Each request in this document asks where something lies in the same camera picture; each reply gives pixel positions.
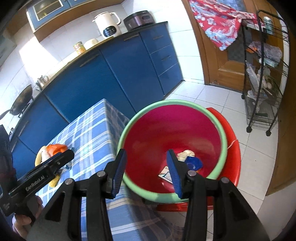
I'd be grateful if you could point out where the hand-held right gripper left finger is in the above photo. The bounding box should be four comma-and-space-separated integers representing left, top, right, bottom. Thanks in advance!
26, 148, 127, 241

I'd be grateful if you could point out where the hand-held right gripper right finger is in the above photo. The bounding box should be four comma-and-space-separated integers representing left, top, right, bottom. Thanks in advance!
166, 149, 270, 241

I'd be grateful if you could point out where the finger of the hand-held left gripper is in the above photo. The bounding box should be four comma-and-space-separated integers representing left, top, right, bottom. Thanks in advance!
40, 149, 75, 176

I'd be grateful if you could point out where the white cardboard box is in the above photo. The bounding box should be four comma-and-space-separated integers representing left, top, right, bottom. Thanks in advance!
158, 166, 173, 183

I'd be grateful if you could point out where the orange plastic wrapper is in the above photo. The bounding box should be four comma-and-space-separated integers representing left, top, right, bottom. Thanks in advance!
46, 144, 68, 156

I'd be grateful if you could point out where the yellow foam fruit net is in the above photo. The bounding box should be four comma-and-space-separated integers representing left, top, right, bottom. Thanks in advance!
48, 174, 61, 188

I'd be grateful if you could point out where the blue plastic bag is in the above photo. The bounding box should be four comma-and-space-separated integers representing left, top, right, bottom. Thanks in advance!
185, 156, 203, 173

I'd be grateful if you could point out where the large white tissue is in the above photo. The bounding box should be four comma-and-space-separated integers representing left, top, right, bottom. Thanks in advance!
177, 150, 195, 162

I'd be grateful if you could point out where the red basin with green rim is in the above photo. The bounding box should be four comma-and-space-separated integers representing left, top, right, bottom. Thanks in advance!
117, 100, 228, 204

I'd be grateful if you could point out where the person's left hand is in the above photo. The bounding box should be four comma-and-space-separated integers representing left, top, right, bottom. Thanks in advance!
13, 196, 44, 239

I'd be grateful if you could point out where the yellow banana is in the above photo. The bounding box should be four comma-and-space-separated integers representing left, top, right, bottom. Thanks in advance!
35, 146, 47, 166

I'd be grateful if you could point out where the blue plaid tablecloth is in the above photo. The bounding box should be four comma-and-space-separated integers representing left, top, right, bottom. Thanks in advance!
35, 98, 185, 241

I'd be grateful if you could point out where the red plastic stool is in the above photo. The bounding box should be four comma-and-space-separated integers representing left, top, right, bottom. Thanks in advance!
157, 107, 241, 212

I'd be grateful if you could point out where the black wok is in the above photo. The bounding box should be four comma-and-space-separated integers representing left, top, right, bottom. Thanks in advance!
0, 84, 33, 120

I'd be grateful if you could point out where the steel kettle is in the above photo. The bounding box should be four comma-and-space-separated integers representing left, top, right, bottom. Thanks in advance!
36, 75, 49, 90

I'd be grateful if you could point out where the blue kitchen base cabinet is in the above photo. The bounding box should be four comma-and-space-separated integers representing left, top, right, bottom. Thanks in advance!
9, 21, 184, 167

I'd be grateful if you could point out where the yellow tin can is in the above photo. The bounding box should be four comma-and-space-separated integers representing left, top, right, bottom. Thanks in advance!
73, 41, 84, 55

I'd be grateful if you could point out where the wooden door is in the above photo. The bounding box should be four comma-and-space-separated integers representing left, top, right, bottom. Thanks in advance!
181, 0, 289, 93

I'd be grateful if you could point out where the white covered bowl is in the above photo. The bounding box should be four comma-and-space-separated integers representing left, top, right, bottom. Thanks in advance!
84, 39, 99, 50

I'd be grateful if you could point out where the white electric kettle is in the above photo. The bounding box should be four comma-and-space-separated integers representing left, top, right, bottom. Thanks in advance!
92, 11, 122, 39

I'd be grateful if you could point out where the clear plastic bag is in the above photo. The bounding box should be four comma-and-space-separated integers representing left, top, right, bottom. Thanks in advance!
250, 41, 283, 67

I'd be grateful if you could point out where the dark rice cooker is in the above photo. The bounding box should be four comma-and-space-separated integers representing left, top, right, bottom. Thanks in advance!
123, 10, 157, 32

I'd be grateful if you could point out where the red floral cloth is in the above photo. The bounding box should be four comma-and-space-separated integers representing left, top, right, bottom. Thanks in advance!
188, 0, 258, 51

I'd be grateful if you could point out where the black wire rack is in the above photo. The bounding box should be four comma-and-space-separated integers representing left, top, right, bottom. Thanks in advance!
241, 10, 290, 136

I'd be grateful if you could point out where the blue wall cabinet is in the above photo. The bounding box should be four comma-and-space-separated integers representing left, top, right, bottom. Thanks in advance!
25, 0, 123, 42

